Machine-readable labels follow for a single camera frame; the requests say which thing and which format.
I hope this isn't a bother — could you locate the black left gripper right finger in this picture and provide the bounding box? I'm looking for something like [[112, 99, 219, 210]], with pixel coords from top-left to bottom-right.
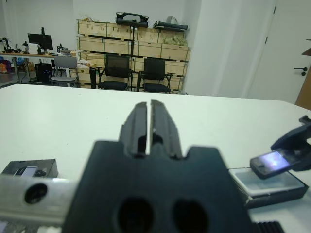
[[150, 99, 183, 160]]

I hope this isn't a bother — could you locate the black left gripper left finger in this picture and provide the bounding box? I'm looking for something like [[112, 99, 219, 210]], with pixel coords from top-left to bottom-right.
[[119, 101, 148, 158]]

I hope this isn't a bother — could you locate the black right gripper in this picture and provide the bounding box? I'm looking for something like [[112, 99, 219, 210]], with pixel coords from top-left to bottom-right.
[[271, 115, 311, 172]]

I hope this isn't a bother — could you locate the black slim camera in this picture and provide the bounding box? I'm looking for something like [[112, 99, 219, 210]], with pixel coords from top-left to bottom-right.
[[250, 150, 296, 180]]

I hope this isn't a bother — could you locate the black box lid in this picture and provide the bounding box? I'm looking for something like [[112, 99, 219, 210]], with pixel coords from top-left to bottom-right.
[[0, 159, 58, 180]]

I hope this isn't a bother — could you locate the black box base white insert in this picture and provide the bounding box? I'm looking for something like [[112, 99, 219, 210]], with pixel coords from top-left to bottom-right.
[[228, 167, 310, 209]]

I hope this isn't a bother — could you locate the wooden crate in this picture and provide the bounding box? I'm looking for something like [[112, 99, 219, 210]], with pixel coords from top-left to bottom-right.
[[164, 59, 189, 76], [158, 30, 188, 47], [169, 74, 186, 90], [69, 67, 91, 86], [161, 43, 190, 61], [77, 19, 109, 38], [79, 51, 107, 67], [76, 36, 105, 53], [104, 38, 134, 56], [137, 26, 160, 44], [106, 22, 137, 41], [133, 40, 163, 58]]

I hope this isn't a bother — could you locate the brown wooden board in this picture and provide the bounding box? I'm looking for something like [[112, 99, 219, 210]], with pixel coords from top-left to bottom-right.
[[294, 47, 311, 110]]

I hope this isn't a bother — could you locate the black office chair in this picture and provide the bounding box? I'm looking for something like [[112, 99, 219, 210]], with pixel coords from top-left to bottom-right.
[[137, 58, 173, 94], [89, 54, 134, 91]]

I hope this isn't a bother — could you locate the black pole stand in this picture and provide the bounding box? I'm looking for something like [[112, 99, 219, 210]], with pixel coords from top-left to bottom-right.
[[130, 24, 136, 92]]

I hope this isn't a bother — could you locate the grey chair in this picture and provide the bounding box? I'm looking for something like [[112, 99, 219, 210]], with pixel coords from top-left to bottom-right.
[[50, 56, 79, 87]]

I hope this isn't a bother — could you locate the black flat case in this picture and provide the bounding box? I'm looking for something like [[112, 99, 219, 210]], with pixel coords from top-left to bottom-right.
[[153, 20, 190, 32]]

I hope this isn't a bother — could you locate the black computer tower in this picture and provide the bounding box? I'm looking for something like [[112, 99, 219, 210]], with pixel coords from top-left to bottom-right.
[[35, 63, 53, 82]]

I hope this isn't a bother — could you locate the black bag grey window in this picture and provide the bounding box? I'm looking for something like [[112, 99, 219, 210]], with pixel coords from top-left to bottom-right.
[[116, 11, 150, 27]]

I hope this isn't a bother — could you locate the white door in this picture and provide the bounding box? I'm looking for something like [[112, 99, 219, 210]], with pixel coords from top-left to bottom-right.
[[247, 0, 311, 105]]

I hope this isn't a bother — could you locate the black computer monitor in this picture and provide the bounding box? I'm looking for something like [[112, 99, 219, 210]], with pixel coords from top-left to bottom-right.
[[27, 27, 54, 55]]

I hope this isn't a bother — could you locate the wooden desk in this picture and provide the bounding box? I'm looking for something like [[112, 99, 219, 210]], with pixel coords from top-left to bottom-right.
[[0, 51, 79, 84]]

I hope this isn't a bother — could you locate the black door handle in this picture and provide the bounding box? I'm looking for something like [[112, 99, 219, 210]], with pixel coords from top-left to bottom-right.
[[293, 66, 310, 77]]

